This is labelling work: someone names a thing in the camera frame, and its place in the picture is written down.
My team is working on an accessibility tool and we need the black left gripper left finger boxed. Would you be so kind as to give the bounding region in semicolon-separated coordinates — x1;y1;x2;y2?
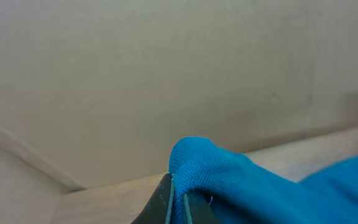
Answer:
131;174;175;224

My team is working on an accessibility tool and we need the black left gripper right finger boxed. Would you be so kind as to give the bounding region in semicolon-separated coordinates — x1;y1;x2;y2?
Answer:
183;192;221;224

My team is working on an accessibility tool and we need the teal blue shirt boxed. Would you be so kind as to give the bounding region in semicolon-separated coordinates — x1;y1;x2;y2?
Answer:
169;137;358;223

